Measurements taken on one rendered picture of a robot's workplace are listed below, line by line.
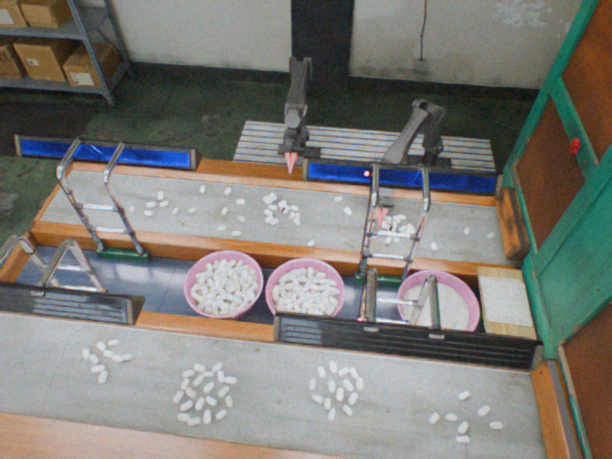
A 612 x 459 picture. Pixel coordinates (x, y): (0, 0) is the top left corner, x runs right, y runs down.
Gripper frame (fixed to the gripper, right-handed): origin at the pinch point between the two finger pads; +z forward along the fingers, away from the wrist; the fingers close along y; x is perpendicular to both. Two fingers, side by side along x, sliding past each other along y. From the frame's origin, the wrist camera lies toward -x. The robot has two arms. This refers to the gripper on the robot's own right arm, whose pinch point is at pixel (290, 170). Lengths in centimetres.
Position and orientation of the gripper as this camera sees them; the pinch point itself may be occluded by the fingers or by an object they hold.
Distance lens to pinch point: 174.9
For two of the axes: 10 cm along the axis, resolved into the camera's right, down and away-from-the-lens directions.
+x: 0.8, -0.1, 10.0
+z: -0.9, 10.0, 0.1
